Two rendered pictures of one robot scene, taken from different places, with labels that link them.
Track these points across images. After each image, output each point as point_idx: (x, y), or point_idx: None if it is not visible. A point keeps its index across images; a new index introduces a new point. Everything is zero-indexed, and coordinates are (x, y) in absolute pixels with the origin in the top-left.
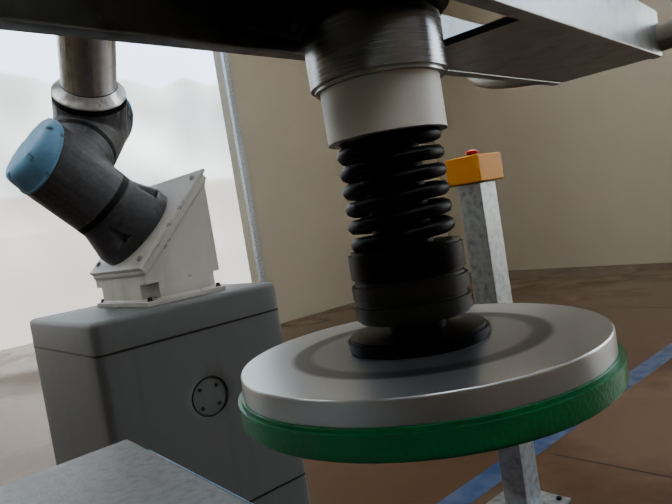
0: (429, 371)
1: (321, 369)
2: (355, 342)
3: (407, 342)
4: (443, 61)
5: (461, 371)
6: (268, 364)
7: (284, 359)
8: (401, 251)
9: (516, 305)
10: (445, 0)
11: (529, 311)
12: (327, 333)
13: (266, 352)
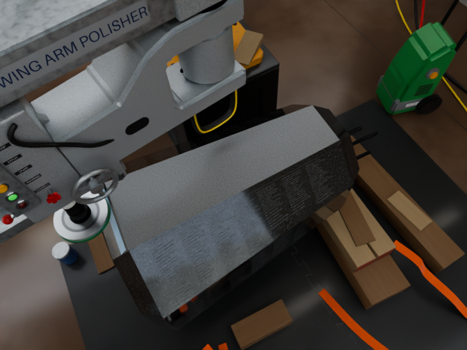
0: (89, 198)
1: (97, 209)
2: (89, 212)
3: (85, 205)
4: None
5: (86, 196)
6: (101, 218)
7: (99, 219)
8: None
9: (55, 224)
10: None
11: (59, 217)
12: (86, 232)
13: (99, 227)
